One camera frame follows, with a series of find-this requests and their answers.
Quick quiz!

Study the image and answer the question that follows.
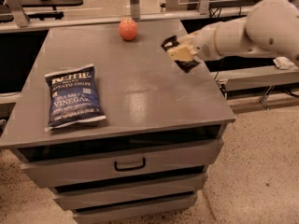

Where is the black drawer handle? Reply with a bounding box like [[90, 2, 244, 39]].
[[114, 158, 147, 172]]

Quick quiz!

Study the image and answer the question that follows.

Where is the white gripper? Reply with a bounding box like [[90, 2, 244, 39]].
[[167, 24, 222, 62]]

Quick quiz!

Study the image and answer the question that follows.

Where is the blue kettle chips bag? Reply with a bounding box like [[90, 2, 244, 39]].
[[45, 63, 106, 132]]

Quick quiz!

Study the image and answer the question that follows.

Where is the grey drawer cabinet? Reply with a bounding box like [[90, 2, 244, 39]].
[[1, 20, 234, 224]]

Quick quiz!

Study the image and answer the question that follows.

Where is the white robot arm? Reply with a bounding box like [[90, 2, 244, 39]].
[[162, 0, 299, 71]]

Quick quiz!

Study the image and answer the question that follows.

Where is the crumpled white paper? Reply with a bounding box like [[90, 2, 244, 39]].
[[273, 57, 298, 70]]

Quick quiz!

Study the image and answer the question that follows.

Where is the black rxbar chocolate wrapper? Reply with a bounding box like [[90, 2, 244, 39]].
[[161, 35, 199, 73]]

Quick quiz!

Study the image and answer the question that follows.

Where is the red apple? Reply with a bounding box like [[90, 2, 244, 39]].
[[119, 19, 138, 41]]

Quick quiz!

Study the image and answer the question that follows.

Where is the dark round side table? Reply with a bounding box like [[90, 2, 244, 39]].
[[0, 0, 88, 21]]

